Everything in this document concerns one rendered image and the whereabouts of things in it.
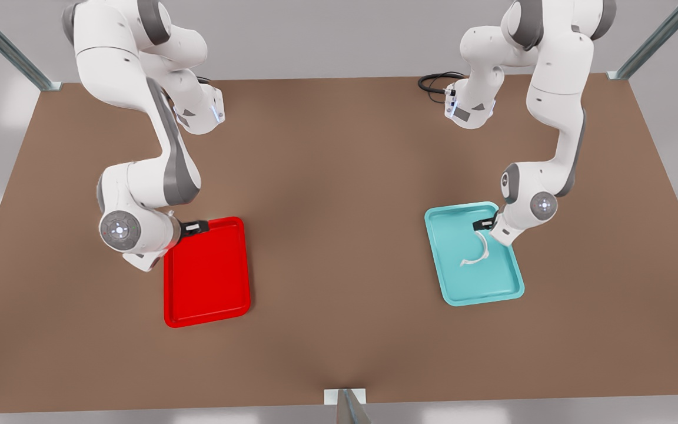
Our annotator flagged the silver frame post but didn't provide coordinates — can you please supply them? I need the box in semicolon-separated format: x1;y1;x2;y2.
606;0;678;81
0;0;62;92
324;388;371;424

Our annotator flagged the white curved pipe clamp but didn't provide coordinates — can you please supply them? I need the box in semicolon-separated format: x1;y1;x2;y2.
460;230;491;267

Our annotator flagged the red rectangular tray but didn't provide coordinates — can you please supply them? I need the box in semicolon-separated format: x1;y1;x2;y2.
164;216;252;329

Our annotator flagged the teal rectangular tray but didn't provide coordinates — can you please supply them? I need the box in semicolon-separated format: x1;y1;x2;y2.
424;201;526;307

